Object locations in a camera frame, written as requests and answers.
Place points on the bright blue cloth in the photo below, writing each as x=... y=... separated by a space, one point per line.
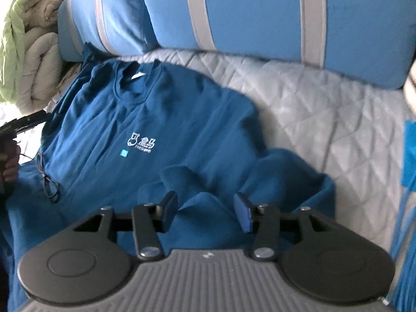
x=408 y=201

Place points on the blue sweatshirt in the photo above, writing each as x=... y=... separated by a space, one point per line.
x=162 y=120

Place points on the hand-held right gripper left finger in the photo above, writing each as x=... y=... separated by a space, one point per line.
x=170 y=213

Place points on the beige patterned quilt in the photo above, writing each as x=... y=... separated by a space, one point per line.
x=48 y=3

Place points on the green quilt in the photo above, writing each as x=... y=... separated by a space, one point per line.
x=13 y=39

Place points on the blue grey-striped pillow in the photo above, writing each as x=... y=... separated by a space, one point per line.
x=253 y=9
x=123 y=16

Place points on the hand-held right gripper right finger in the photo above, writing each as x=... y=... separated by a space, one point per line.
x=243 y=214

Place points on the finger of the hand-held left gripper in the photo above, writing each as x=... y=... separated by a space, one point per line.
x=31 y=118

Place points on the person's left hand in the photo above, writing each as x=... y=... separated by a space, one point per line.
x=9 y=164

